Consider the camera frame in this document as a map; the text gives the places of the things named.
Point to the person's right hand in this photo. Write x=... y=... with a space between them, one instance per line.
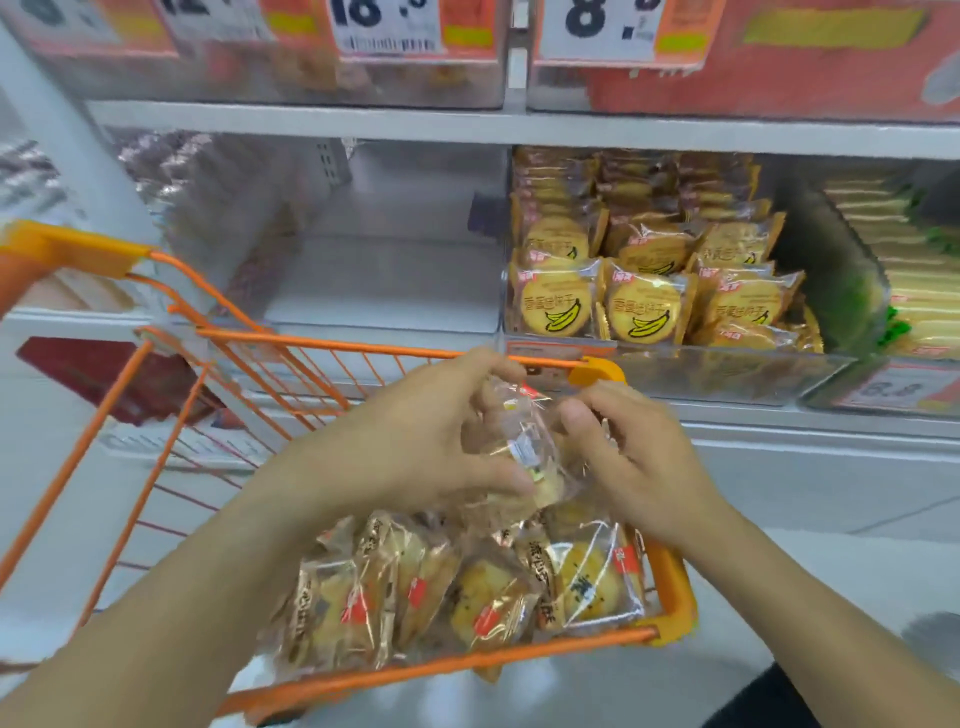
x=645 y=465

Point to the person's left hand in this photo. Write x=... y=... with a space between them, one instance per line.
x=405 y=442

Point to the egg-yolk pastry packet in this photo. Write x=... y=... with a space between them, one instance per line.
x=525 y=442

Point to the yellow pastry packets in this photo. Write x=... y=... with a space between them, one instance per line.
x=592 y=581

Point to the pile of pastry packets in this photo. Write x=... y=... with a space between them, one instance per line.
x=420 y=592

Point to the green cracker packets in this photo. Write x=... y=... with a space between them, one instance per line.
x=915 y=300

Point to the white metal store shelf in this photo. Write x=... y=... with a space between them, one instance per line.
x=375 y=124

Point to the orange shopping cart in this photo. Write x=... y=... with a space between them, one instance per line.
x=75 y=247

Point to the person's right forearm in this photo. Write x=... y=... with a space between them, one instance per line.
x=825 y=637

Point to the person's left forearm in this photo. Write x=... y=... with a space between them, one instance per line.
x=150 y=622

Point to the person's right leg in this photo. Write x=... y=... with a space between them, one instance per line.
x=772 y=701

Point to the person's white right shoe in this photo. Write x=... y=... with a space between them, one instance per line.
x=934 y=645

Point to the red carton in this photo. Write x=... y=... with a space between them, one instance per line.
x=787 y=82

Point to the group of banana biscuit packets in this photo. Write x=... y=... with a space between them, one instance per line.
x=645 y=315

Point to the red box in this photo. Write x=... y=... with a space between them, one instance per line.
x=97 y=375

